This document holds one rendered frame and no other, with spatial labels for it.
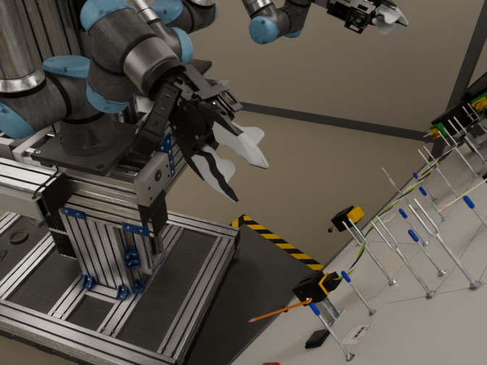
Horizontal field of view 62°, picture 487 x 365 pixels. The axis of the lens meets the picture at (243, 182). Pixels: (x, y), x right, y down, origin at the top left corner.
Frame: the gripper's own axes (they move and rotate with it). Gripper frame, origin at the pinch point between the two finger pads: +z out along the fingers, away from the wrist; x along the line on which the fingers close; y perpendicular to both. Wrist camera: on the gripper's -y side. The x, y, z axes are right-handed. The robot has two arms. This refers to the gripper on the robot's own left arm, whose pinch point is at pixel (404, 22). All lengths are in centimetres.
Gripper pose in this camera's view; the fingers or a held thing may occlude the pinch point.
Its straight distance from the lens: 126.5
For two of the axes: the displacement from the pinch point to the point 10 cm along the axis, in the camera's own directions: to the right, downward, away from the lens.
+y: -5.2, 7.6, -3.9
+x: 0.6, -4.3, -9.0
